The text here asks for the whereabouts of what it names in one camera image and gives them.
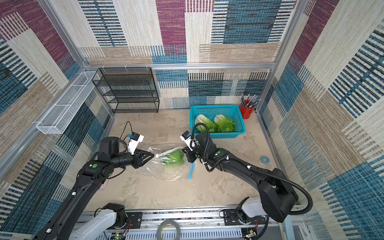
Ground red utensil cup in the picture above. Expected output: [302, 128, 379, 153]
[240, 100, 254, 120]

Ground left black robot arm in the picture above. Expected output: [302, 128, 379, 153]
[34, 137, 154, 240]

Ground clear pink-zip lettuce bag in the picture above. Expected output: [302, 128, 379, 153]
[149, 145, 182, 164]

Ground grey tape roll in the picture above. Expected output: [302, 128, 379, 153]
[156, 220, 181, 240]

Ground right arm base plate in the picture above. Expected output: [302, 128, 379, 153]
[219, 209, 267, 226]

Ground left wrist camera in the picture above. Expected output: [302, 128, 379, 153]
[128, 132, 144, 155]

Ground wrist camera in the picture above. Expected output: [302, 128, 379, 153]
[180, 131, 197, 151]
[128, 132, 144, 155]

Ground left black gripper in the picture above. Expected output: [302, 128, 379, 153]
[111, 148, 155, 170]

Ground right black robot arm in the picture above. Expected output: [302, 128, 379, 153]
[180, 131, 313, 223]

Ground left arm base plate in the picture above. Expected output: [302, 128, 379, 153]
[108, 212, 143, 230]

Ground clear blue-zip bag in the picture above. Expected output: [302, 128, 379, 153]
[140, 144, 195, 182]

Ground black wire shelf rack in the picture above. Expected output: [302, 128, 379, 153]
[92, 67, 160, 114]

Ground metal utensils in cup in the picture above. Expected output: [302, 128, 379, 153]
[240, 95, 260, 110]

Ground teal plastic basket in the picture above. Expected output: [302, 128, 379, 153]
[190, 105, 246, 139]

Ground blue tape roll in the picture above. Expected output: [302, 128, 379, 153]
[260, 156, 270, 165]

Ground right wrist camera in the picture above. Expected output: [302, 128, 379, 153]
[180, 131, 197, 151]

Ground white mesh wall basket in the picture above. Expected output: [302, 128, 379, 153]
[37, 72, 96, 135]

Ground chinese cabbage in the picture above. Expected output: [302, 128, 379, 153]
[195, 114, 218, 133]
[214, 115, 236, 133]

